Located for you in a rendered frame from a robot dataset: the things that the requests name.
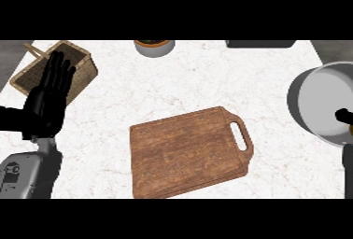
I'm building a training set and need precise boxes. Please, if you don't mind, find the wooden cutting board with handle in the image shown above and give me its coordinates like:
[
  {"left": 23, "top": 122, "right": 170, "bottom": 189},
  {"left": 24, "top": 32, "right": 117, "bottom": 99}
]
[{"left": 129, "top": 105, "right": 256, "bottom": 200}]

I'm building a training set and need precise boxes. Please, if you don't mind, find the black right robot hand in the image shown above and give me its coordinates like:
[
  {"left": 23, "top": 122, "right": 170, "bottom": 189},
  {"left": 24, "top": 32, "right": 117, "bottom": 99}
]
[{"left": 334, "top": 107, "right": 353, "bottom": 126}]

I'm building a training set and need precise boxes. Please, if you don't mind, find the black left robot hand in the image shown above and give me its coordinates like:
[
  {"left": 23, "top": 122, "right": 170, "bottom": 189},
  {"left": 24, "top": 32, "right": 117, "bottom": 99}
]
[{"left": 0, "top": 50, "right": 77, "bottom": 141}]

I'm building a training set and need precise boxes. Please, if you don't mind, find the brown wicker basket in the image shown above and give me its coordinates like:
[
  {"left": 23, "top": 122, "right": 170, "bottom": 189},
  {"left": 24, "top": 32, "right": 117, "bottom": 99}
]
[{"left": 11, "top": 40, "right": 100, "bottom": 106}]

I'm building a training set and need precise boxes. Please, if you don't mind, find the grey metal pot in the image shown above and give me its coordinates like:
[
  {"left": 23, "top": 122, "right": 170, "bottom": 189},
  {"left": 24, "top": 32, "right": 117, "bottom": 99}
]
[{"left": 286, "top": 61, "right": 353, "bottom": 148}]

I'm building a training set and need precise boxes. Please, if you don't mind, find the dark grey flat appliance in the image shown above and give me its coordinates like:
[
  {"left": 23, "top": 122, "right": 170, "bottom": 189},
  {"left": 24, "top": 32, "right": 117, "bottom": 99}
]
[{"left": 224, "top": 39, "right": 299, "bottom": 49}]

